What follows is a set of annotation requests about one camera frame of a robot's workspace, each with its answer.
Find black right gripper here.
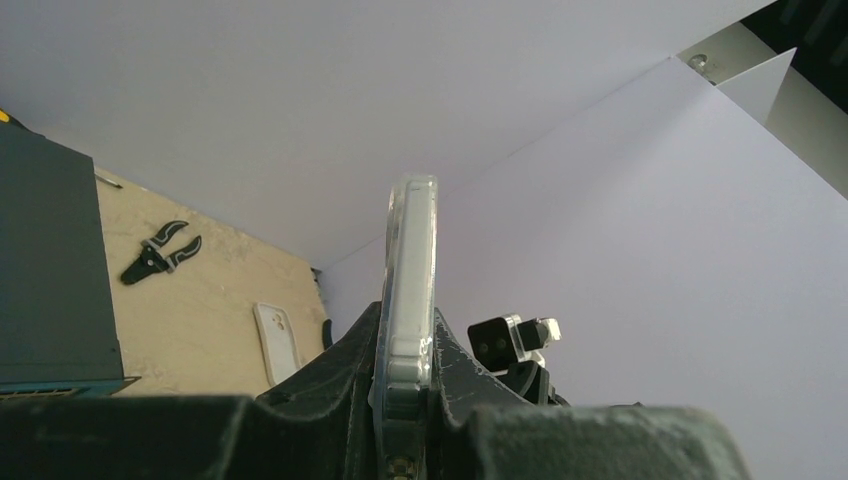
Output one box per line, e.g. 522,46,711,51
495,360,569,406

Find black grey wire stripper pliers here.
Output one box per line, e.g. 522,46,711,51
119,220,203,285

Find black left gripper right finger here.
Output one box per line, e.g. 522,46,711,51
430,316,751,479

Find blue handled cutting pliers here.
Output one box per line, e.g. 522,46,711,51
322,319,334,350

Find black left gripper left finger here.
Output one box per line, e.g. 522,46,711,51
1,303,380,479

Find phone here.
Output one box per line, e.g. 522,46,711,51
372,175,438,479
253,302,303,387

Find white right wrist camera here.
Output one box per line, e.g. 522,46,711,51
467,313,562,373

